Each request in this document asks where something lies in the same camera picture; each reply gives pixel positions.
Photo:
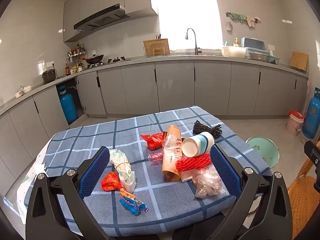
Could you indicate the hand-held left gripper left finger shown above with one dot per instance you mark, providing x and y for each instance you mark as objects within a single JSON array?
[{"x": 92, "y": 172}]

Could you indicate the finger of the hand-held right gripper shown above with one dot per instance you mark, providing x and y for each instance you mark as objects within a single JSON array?
[{"x": 312, "y": 150}]

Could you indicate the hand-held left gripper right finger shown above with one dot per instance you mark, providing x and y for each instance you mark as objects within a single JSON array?
[{"x": 223, "y": 170}]

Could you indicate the red foam net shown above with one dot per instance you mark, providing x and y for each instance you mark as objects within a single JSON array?
[{"x": 192, "y": 163}]

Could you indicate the white green plastic bag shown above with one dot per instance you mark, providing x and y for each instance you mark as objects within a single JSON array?
[{"x": 125, "y": 172}]

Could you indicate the white blue striped paper cup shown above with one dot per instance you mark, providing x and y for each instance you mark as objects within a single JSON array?
[{"x": 197, "y": 145}]

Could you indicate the pale green enamel basin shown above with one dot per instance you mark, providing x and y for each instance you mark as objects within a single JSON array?
[{"x": 265, "y": 152}]

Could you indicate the grey yarn bundle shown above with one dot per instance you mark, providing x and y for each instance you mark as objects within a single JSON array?
[{"x": 202, "y": 127}]

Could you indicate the orange paper bag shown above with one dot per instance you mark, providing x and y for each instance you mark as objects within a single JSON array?
[{"x": 170, "y": 160}]

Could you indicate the red plastic bag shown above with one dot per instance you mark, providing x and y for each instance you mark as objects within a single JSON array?
[{"x": 155, "y": 141}]

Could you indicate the clear plastic bag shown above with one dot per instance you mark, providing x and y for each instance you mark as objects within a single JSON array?
[{"x": 207, "y": 182}]

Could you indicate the red blue crumpled wrapper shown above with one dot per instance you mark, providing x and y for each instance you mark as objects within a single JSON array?
[{"x": 111, "y": 182}]

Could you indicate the pink bucket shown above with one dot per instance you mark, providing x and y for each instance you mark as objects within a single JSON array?
[{"x": 293, "y": 126}]

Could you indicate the blue gas cylinder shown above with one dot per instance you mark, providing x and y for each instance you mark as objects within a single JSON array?
[
  {"x": 311, "y": 115},
  {"x": 67, "y": 105}
]

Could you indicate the wicker chair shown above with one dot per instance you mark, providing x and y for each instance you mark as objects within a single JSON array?
[{"x": 302, "y": 197}]

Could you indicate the blue plaid tablecloth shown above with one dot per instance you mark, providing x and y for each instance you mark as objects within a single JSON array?
[{"x": 162, "y": 200}]

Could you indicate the wooden cutting board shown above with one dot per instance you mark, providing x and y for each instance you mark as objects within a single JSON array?
[
  {"x": 156, "y": 46},
  {"x": 299, "y": 60}
]

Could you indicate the grey kitchen counter cabinets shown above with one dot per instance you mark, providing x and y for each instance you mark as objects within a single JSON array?
[{"x": 175, "y": 85}]

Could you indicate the teal plastic basin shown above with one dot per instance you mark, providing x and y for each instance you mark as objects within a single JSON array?
[{"x": 273, "y": 60}]

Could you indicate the row of sauce bottles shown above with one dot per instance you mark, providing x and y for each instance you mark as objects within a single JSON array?
[{"x": 73, "y": 70}]

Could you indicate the dark rice cooker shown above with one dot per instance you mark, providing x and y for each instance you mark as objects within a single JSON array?
[{"x": 48, "y": 77}]

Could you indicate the white ceramic pot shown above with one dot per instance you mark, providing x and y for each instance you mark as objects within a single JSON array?
[{"x": 27, "y": 88}]

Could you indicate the white ceramic bowl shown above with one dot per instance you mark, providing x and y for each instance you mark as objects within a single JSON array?
[{"x": 20, "y": 95}]

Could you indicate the metal colander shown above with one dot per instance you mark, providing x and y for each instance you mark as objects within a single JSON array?
[{"x": 258, "y": 57}]

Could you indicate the black wok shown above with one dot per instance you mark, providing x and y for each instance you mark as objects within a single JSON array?
[{"x": 95, "y": 59}]

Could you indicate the gas stove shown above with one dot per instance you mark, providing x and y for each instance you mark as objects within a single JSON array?
[{"x": 115, "y": 60}]

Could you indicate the white plastic basin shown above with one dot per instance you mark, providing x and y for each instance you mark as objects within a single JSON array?
[{"x": 233, "y": 51}]

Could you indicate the spice rack with bottles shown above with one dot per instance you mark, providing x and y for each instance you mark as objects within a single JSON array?
[{"x": 76, "y": 52}]

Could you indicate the blue dish box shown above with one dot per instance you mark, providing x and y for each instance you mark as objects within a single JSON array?
[{"x": 253, "y": 43}]

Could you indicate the metal faucet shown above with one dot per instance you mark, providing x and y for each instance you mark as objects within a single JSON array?
[{"x": 197, "y": 51}]

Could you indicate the soap bottle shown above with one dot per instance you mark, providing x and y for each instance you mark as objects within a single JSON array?
[{"x": 236, "y": 42}]

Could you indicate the beige hanging gloves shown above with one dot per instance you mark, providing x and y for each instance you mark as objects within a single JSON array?
[{"x": 253, "y": 21}]

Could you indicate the hanging metal scourer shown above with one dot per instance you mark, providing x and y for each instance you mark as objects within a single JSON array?
[{"x": 228, "y": 26}]

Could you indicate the black range hood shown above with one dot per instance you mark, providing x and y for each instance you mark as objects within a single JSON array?
[{"x": 100, "y": 20}]

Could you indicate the green hanging cloth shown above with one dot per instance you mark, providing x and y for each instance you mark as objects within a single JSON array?
[{"x": 237, "y": 16}]

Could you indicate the bright window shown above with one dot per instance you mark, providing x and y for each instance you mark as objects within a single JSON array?
[{"x": 190, "y": 12}]

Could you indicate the grey upper cabinets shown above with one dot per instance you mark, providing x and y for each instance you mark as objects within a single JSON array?
[{"x": 95, "y": 0}]

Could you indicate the white wall socket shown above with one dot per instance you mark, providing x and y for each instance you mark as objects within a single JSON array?
[
  {"x": 271, "y": 47},
  {"x": 50, "y": 64}
]

